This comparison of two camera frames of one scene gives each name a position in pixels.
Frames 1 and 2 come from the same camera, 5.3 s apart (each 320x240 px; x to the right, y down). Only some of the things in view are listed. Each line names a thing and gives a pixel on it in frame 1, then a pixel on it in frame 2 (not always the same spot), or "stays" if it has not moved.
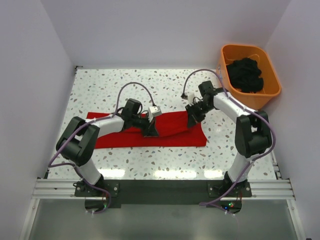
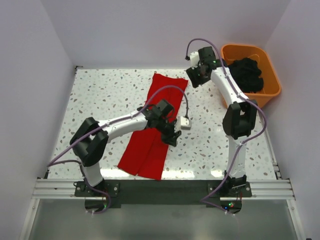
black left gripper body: x=144 y=123 to x=167 y=130
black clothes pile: x=245 y=74 stays
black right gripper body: x=198 y=110 to x=196 y=76
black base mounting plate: x=226 y=196 stays
